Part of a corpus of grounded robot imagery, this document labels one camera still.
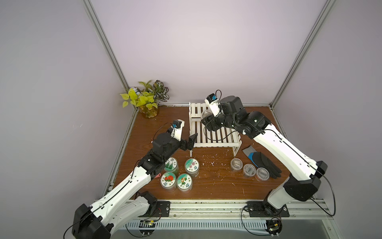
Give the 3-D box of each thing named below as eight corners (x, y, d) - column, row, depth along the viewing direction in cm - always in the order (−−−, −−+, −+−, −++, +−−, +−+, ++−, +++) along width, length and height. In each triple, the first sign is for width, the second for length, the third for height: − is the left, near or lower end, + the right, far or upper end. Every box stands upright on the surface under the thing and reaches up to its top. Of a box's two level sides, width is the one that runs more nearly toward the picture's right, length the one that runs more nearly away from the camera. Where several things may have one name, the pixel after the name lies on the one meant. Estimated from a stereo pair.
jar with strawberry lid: (162, 191, 81) (159, 187, 74) (164, 177, 86) (161, 172, 79) (177, 191, 81) (175, 187, 74) (178, 177, 86) (176, 171, 79)
